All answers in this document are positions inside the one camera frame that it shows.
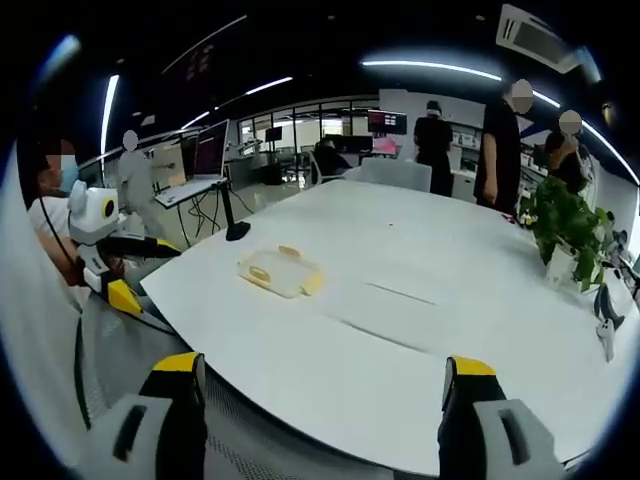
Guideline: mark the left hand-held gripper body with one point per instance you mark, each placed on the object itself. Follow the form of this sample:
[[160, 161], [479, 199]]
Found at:
[[87, 220]]

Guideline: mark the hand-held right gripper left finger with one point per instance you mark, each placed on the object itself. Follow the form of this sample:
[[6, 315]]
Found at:
[[150, 430]]

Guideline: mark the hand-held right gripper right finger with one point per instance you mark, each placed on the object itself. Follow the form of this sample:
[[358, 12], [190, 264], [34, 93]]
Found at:
[[495, 435]]

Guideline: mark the clear box with yellow buckles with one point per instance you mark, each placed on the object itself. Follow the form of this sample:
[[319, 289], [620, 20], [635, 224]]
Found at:
[[280, 272]]

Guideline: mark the white standing desk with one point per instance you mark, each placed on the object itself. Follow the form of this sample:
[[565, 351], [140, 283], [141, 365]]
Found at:
[[185, 192]]

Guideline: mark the person's white shirt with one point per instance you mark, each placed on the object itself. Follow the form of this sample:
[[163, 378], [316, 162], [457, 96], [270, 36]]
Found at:
[[35, 310]]

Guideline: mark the black desk stand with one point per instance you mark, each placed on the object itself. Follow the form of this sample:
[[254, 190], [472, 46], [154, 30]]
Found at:
[[235, 227]]

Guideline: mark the computer monitor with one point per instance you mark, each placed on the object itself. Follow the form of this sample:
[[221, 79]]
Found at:
[[210, 150]]

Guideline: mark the white grey tool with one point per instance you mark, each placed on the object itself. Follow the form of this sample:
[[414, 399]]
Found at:
[[607, 325]]

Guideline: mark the green potted plant white pot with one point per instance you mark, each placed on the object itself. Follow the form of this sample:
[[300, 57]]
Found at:
[[565, 225]]

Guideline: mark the white chair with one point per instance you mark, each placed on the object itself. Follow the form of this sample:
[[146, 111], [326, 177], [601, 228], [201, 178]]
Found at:
[[395, 174]]

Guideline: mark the long ceiling light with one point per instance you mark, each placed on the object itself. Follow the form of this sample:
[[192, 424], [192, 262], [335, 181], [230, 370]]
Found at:
[[430, 67]]

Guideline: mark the ceiling air vent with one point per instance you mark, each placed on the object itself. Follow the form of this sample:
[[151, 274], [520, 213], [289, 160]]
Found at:
[[537, 37]]

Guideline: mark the wall screen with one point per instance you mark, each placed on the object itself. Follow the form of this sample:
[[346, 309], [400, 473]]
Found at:
[[387, 121]]

